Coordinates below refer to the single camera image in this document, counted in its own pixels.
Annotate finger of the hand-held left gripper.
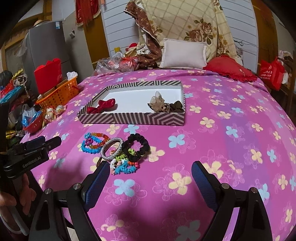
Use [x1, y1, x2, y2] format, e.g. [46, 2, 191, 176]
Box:
[32, 136, 62, 153]
[20, 136, 46, 151]

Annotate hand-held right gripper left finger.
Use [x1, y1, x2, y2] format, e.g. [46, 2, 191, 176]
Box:
[29, 160, 111, 241]

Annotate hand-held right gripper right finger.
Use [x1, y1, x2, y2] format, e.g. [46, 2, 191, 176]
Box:
[191, 161, 271, 241]

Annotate bunch of colourful hair ties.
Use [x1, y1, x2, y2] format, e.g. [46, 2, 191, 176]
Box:
[110, 149, 140, 176]

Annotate silver rhinestone bangle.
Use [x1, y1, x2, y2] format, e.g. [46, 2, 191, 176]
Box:
[100, 137, 124, 161]

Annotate blue bead bracelet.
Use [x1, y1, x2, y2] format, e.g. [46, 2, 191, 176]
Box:
[81, 137, 104, 155]

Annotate orange bead bracelet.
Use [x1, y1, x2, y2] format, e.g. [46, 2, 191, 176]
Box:
[84, 132, 110, 149]

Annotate black scrunchie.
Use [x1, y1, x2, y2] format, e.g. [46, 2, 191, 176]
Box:
[122, 133, 150, 163]

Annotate striped cardboard box tray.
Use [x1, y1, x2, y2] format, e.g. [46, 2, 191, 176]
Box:
[77, 80, 186, 126]

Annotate person's left hand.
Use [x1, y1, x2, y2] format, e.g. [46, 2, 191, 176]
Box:
[0, 173, 33, 210]

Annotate red plastic bowl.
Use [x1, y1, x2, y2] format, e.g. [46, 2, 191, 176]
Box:
[22, 111, 46, 134]

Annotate foil wrapped candy balls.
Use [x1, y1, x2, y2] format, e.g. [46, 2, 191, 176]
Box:
[45, 104, 65, 121]

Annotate pink floral bed sheet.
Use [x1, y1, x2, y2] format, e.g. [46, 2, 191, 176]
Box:
[20, 68, 296, 241]

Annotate orange plastic basket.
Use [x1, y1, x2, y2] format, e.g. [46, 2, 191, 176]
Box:
[36, 77, 79, 109]

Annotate red satin hair bow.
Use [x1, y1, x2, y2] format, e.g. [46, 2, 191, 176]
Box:
[87, 98, 116, 114]

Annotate red gift box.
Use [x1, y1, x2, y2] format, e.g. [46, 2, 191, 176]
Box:
[34, 59, 63, 94]

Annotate brown scrunchie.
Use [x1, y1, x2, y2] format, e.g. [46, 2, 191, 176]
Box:
[169, 100, 185, 113]

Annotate beige organza hair bow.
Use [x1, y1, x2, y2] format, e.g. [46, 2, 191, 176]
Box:
[148, 91, 172, 113]

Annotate grey refrigerator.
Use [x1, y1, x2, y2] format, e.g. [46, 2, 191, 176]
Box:
[21, 20, 88, 82]

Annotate clear plastic bags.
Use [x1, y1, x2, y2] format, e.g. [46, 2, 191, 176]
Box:
[95, 52, 139, 75]

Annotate red frilled cushion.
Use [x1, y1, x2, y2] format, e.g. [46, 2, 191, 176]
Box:
[203, 55, 258, 82]

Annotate straw hat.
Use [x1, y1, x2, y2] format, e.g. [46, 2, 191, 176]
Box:
[32, 19, 51, 27]

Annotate small white pillow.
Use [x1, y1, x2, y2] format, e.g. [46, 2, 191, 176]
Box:
[159, 38, 208, 69]

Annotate red shopping bag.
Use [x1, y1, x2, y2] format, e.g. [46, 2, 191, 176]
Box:
[257, 57, 286, 91]

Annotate brown floral cloth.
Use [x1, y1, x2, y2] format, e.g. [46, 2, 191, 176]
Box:
[124, 1, 167, 70]

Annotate white slatted headboard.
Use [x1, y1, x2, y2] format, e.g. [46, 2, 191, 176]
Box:
[101, 0, 259, 70]

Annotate cream floral quilt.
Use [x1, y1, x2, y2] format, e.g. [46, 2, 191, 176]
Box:
[138, 0, 237, 63]

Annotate red fringed wall hanging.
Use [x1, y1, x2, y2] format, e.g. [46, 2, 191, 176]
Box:
[76, 0, 102, 26]

